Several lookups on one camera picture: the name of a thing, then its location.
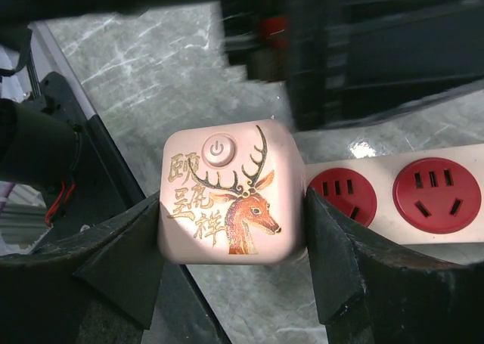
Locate pink cube socket adapter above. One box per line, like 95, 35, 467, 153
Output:
157, 119, 306, 265

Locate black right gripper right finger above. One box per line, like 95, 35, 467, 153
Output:
305, 188, 483, 343

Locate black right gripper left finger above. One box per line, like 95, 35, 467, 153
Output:
1, 194, 163, 343

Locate beige power strip red sockets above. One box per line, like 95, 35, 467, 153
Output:
306, 144, 483, 245

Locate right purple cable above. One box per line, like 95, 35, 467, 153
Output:
0, 183, 17, 211

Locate aluminium frame rail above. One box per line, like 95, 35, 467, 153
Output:
1, 23, 102, 256

